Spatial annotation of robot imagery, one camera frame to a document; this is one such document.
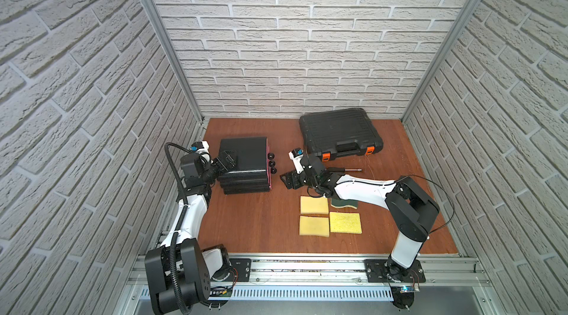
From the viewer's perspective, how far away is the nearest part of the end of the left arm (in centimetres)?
73

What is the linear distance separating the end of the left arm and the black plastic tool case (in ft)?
1.28

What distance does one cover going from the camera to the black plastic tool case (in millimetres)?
1011
